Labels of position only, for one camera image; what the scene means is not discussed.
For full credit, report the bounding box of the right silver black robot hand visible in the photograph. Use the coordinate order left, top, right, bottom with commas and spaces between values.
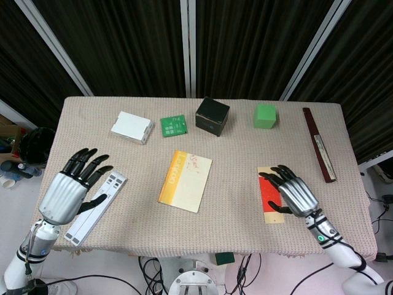
258, 165, 320, 218

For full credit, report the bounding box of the black cube box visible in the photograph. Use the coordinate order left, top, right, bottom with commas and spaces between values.
195, 96, 231, 138

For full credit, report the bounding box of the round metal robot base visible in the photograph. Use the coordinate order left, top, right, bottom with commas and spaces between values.
168, 257, 219, 295

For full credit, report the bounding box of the brown cardboard box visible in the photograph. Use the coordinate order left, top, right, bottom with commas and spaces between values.
0, 113, 25, 163

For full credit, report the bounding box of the red tan card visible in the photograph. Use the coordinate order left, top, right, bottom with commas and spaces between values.
257, 167, 285, 225

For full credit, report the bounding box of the white long remote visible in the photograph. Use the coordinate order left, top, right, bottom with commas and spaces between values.
63, 169, 128, 246

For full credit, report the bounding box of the green card packet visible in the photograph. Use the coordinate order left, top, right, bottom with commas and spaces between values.
160, 114, 189, 138

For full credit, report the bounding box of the black round bin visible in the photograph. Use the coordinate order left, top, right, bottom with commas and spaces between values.
18, 127, 56, 168

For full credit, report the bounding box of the beige waffle tablecloth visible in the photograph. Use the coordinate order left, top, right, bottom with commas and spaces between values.
36, 96, 378, 258

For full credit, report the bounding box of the dark pleated curtain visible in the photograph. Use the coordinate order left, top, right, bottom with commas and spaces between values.
0, 0, 87, 130
290, 0, 393, 165
195, 0, 335, 101
32, 0, 189, 98

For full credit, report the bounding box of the dark red long case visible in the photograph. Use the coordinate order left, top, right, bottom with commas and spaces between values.
302, 107, 338, 184

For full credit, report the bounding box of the white upright frame post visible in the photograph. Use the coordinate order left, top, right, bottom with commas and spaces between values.
180, 0, 197, 98

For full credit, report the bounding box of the black floor cable bundle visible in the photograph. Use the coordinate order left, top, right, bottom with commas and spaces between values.
138, 256, 169, 295
224, 254, 262, 295

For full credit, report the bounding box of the long black floor cable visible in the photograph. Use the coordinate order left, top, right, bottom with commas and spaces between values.
39, 273, 145, 295

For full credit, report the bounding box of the dark green small block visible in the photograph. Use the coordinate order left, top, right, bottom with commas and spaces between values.
214, 251, 236, 266

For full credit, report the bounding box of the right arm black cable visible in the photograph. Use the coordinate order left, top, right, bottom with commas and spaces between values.
290, 210, 369, 295

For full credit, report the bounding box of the white cardboard box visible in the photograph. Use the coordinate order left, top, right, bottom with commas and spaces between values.
111, 111, 154, 145

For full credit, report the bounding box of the green cube block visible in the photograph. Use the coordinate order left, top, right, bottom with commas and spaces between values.
252, 103, 278, 129

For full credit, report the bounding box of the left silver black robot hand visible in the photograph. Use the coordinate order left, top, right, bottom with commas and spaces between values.
38, 147, 114, 226

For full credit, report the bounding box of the yellow cover notebook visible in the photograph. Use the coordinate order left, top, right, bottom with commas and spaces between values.
157, 150, 213, 213

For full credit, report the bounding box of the blue plastic bottle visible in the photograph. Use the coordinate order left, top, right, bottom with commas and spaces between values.
0, 161, 43, 181

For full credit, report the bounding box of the white slanted frame post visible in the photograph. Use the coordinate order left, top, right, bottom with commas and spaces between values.
279, 0, 352, 101
14, 0, 95, 96

